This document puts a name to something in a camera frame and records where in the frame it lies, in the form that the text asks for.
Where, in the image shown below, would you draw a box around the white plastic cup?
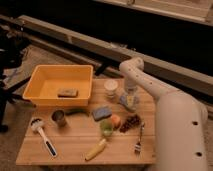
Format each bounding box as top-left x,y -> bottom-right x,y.
104,79 -> 118,98

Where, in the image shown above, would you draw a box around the blue-grey towel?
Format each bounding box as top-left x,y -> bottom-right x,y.
119,93 -> 139,112

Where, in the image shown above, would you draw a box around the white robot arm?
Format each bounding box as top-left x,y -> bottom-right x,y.
119,57 -> 208,171

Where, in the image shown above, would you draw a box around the dark red grapes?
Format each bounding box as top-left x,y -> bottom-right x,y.
120,115 -> 141,133

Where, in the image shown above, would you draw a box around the orange fruit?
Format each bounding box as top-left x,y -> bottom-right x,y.
110,114 -> 121,129

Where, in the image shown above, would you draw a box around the blue sponge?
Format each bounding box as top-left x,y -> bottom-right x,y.
92,106 -> 112,121

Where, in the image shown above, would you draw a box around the metal fork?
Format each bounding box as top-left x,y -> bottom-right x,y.
134,122 -> 145,155

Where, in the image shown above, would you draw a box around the brown sponge in bin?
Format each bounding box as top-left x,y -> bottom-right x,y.
57,89 -> 78,98

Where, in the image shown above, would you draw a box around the yellow corn cob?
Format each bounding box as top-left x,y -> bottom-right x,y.
85,139 -> 107,161

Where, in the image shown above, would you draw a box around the metal can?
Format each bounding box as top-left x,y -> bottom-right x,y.
51,110 -> 66,127

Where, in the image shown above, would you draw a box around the yellow plastic bin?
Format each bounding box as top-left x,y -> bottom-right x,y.
23,65 -> 93,106

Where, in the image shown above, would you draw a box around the white dish brush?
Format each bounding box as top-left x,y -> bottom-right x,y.
30,118 -> 57,157

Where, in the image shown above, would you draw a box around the black tripod stand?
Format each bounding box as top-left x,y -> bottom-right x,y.
0,27 -> 30,133

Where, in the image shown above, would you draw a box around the long metal rail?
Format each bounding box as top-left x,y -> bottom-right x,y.
0,14 -> 213,112

